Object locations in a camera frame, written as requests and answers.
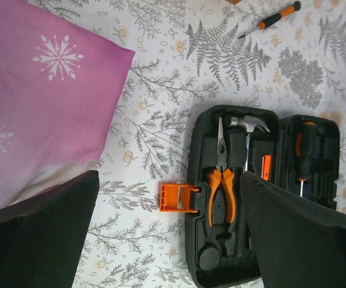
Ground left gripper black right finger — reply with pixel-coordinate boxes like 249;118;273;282
240;172;346;287

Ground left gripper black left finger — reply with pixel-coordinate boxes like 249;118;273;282
0;170;99;287

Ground orange handled utility knife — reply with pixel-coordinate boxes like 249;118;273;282
261;154;272;181

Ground black plastic tool case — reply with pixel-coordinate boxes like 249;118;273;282
185;105;340;287

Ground orange handled pliers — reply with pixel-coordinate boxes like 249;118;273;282
206;117;237;227

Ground large orange black screwdriver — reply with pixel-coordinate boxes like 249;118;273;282
295;121;316;197

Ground black handled steel hammer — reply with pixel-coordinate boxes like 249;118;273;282
230;115;270;255

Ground orange case latch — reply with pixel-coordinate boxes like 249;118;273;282
160;183;200;214

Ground small orange black screwdriver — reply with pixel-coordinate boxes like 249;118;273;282
237;1;302;40

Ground purple folded cloth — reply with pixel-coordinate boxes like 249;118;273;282
0;1;134;209

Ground floral patterned table mat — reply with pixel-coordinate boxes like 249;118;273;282
34;1;346;287

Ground orange wooden compartment tray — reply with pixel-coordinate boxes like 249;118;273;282
227;0;241;5

